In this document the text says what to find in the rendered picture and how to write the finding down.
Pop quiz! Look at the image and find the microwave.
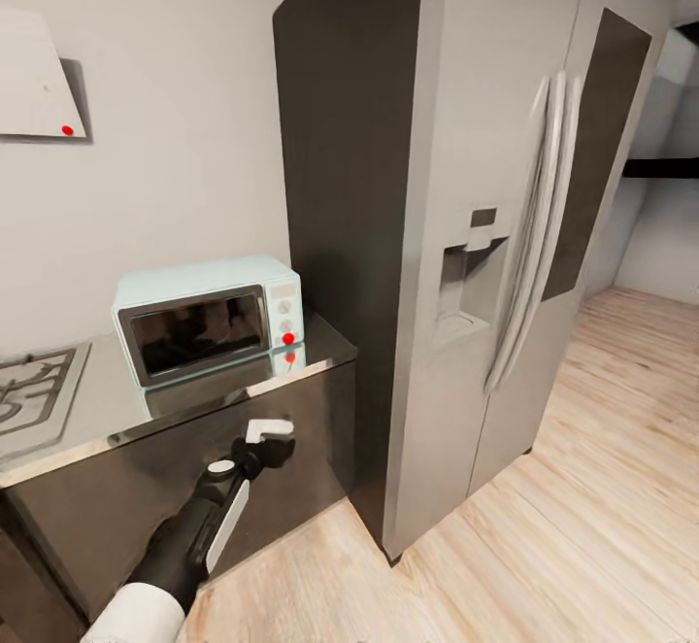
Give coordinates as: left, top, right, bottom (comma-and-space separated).
112, 254, 304, 389

